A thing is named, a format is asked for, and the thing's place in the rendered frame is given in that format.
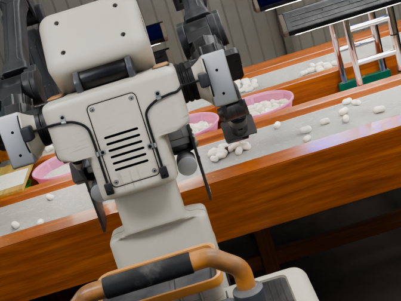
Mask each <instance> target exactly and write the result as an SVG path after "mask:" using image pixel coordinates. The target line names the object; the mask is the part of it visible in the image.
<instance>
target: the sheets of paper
mask: <svg viewBox="0 0 401 301"><path fill-rule="evenodd" d="M27 171H28V168H25V169H23V170H19V171H15V172H13V173H9V174H5V175H3V176H0V191H1V190H4V189H7V188H10V187H13V186H17V185H20V184H23V183H24V179H25V177H26V174H27Z"/></svg>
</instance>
